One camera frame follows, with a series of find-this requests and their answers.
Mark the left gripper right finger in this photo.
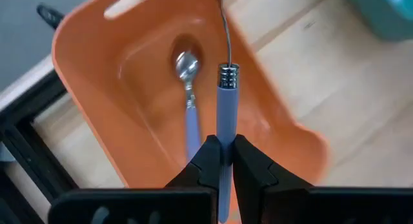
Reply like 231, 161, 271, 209
232, 134, 313, 190

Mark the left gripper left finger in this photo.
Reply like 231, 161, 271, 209
165, 135, 223, 190

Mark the purple-handled metal spoon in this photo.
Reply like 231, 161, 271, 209
215, 0, 241, 224
175, 50, 203, 164

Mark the orange plastic bin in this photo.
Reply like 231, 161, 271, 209
51, 0, 330, 190

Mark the teal plastic bin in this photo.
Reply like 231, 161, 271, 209
343, 0, 413, 43

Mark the black table clamp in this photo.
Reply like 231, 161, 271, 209
35, 3, 65, 30

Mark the black aluminium table frame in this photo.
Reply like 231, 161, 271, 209
0, 68, 80, 224

